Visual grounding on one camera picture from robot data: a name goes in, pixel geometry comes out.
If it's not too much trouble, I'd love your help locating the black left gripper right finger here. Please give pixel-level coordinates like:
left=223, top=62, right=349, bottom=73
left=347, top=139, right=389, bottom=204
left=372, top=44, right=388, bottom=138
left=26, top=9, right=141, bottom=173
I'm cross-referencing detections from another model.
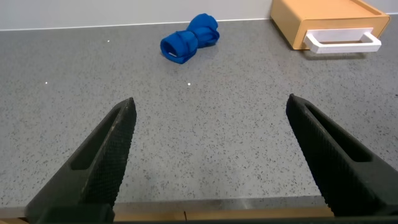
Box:
left=285, top=93, right=398, bottom=218

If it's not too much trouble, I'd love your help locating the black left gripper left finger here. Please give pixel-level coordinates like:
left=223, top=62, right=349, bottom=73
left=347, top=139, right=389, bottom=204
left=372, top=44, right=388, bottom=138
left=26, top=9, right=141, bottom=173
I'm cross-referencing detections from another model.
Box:
left=24, top=97, right=137, bottom=224

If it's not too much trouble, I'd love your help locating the yellow drawer with white handle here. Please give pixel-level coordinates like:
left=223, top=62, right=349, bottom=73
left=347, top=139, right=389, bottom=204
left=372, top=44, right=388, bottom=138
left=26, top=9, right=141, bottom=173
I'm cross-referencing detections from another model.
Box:
left=292, top=17, right=391, bottom=54

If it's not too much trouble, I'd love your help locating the yellow drawer cabinet housing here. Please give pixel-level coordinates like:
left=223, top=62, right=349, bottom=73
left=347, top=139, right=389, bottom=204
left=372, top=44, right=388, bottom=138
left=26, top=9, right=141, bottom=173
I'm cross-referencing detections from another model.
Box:
left=269, top=0, right=391, bottom=50

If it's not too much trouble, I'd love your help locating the blue rolled cloth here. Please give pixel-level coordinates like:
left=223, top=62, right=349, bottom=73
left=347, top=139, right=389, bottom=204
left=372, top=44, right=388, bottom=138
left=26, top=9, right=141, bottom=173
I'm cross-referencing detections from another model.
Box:
left=160, top=12, right=221, bottom=65

